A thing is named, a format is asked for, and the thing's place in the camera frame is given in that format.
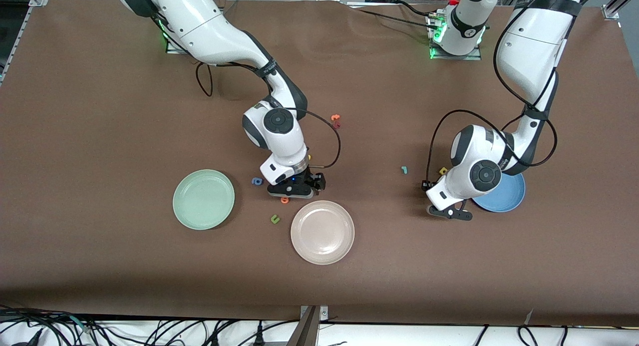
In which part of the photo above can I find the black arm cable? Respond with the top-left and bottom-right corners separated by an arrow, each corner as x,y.
196,61 -> 342,169
427,1 -> 559,184

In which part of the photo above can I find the blue plate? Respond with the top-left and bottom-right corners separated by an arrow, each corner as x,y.
472,172 -> 526,213

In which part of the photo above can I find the metal table bracket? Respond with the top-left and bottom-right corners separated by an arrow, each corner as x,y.
287,305 -> 329,346

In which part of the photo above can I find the black cable on table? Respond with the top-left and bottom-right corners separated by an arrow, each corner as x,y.
355,7 -> 434,27
397,0 -> 436,17

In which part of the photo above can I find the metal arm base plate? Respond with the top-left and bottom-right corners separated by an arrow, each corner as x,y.
428,11 -> 483,61
166,36 -> 196,54

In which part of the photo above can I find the green tipped floor cable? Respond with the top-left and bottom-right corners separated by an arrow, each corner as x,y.
65,314 -> 95,334

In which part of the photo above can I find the light green plate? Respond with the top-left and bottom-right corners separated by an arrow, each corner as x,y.
172,169 -> 235,231

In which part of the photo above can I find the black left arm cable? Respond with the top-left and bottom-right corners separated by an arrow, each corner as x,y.
427,1 -> 559,184

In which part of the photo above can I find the beige plate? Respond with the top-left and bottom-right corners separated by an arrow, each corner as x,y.
291,200 -> 355,265

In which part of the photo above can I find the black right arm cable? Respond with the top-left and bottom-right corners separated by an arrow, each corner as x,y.
196,61 -> 342,169

